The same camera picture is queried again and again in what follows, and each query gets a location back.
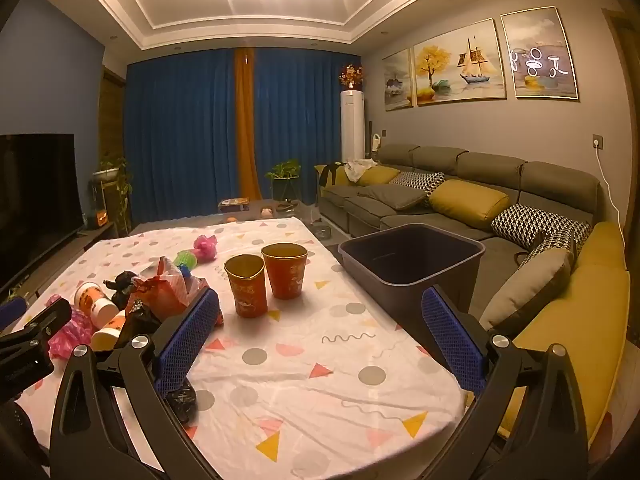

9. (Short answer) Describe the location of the grey plastic bin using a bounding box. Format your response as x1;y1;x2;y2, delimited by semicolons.
338;223;487;322

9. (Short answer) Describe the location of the white cable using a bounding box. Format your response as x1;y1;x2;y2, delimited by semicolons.
595;147;626;246

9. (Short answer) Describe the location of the small landscape painting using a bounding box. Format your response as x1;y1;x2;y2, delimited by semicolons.
382;50;416;112

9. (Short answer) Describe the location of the dark coffee table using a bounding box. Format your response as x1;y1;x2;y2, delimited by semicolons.
127;199;321;236

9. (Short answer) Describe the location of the pink plastic bag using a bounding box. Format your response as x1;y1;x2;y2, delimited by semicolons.
46;294;101;361

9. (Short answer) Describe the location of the grey sectional sofa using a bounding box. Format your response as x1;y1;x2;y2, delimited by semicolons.
315;142;633;456

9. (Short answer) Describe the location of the flat grey cushion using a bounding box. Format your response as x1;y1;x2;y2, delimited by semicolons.
357;183;428;211

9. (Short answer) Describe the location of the dark television cabinet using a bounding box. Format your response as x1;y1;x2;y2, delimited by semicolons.
0;222;118;301

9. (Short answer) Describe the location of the pink wrapper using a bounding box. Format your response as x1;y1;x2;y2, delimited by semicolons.
193;234;219;261

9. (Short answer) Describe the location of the artificial flower decoration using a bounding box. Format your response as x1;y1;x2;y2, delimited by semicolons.
338;62;364;92

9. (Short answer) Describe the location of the white cloth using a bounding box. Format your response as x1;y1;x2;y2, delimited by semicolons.
345;158;376;183

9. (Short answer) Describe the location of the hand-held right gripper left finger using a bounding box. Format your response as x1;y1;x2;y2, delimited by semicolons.
50;287;221;480

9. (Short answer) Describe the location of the tree and sailboat painting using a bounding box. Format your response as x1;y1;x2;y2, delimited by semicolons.
411;19;507;107

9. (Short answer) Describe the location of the long houndstooth cushion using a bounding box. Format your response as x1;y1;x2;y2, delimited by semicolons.
530;227;593;267

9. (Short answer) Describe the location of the black handbag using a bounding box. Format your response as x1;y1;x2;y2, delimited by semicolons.
515;232;551;267

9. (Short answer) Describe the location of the black television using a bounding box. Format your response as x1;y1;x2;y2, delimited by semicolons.
0;133;85;281

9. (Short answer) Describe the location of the potted plant in dark pot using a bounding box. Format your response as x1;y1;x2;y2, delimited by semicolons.
265;159;303;206

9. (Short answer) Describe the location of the orange curtain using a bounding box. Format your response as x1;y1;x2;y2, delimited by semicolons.
234;47;263;201

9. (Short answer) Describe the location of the black cloth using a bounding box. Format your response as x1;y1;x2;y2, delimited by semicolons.
317;162;346;206

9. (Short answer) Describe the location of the black white patterned cushion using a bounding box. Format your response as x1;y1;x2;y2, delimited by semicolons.
491;204;593;251

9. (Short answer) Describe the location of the white standing air conditioner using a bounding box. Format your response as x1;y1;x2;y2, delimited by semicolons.
340;91;366;163

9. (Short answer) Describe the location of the trailing plant on stand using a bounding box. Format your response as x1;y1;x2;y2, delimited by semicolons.
91;157;133;236

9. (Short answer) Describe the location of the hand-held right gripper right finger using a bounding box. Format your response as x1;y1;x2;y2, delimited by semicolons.
421;285;606;480

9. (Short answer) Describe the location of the white orange paper cup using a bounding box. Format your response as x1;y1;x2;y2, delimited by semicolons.
90;310;128;353
74;282;118;323

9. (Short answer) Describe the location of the dented red paper cup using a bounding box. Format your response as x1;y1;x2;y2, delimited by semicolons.
223;254;266;320

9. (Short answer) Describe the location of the abstract framed painting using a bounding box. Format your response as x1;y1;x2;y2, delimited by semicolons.
501;6;581;101

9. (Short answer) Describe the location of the large grey cushion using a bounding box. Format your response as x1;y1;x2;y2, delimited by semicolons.
479;247;576;333

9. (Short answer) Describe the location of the large yellow cushion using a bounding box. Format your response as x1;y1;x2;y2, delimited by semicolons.
429;179;511;221

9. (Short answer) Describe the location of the small yellow cushion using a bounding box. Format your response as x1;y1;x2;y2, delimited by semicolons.
357;166;401;188

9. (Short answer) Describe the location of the small houndstooth cushion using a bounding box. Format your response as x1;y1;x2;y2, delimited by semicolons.
390;171;446;196

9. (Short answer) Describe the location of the blue curtain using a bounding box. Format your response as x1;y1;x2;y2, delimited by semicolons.
252;47;362;206
125;49;243;223

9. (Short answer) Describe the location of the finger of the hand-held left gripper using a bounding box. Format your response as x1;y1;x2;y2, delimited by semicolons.
0;296;27;330
0;297;72;358

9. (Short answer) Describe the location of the red plastic bag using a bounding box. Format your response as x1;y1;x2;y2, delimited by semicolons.
127;256;208;322

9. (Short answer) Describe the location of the white patterned tablecloth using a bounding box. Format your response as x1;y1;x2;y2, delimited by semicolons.
10;217;468;480

